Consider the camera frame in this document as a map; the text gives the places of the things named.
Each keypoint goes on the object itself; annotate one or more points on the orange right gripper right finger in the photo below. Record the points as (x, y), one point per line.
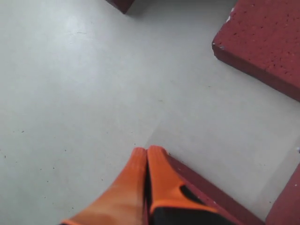
(169, 205)

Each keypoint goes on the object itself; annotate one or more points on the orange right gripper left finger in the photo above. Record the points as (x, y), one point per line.
(123, 202)

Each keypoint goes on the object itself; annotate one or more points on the red brick front large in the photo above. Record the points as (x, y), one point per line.
(213, 196)

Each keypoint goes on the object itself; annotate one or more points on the red brick right third row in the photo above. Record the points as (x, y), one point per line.
(262, 38)

